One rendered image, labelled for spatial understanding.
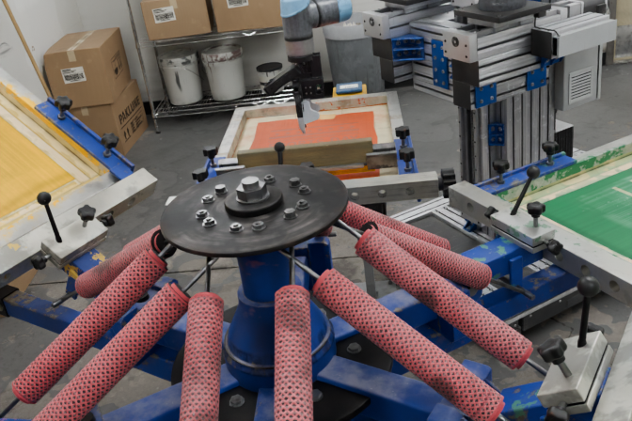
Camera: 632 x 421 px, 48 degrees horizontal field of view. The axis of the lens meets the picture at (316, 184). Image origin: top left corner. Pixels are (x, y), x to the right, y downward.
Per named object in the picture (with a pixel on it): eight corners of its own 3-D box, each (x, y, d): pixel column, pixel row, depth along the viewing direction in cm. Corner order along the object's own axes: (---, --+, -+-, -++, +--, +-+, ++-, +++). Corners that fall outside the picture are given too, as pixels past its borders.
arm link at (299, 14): (316, -7, 179) (287, -1, 176) (321, 36, 184) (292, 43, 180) (301, -10, 185) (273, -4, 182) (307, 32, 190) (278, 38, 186)
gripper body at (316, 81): (323, 101, 188) (319, 55, 183) (292, 103, 189) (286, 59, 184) (324, 91, 195) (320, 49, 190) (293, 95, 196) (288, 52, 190)
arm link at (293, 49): (283, 43, 182) (285, 36, 189) (285, 60, 184) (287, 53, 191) (312, 39, 181) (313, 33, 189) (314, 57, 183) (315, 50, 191)
